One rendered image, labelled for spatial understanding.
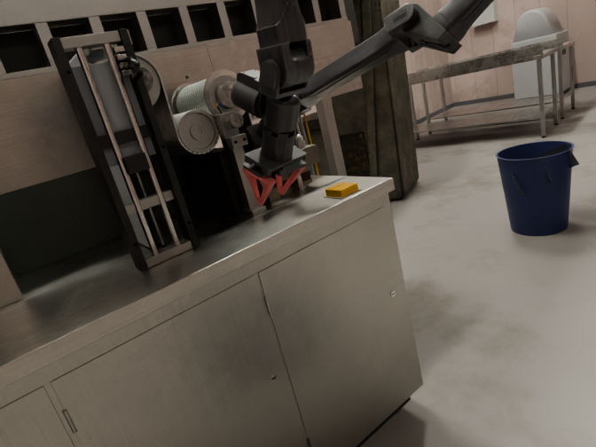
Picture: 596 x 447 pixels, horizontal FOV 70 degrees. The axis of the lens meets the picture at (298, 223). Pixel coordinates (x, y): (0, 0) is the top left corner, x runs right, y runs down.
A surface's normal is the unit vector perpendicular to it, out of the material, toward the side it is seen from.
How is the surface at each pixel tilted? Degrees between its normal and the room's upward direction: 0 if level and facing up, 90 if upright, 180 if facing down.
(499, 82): 90
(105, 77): 90
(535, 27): 90
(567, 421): 0
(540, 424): 0
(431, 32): 61
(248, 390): 90
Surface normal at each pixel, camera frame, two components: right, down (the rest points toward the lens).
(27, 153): 0.59, 0.11
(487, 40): -0.65, 0.38
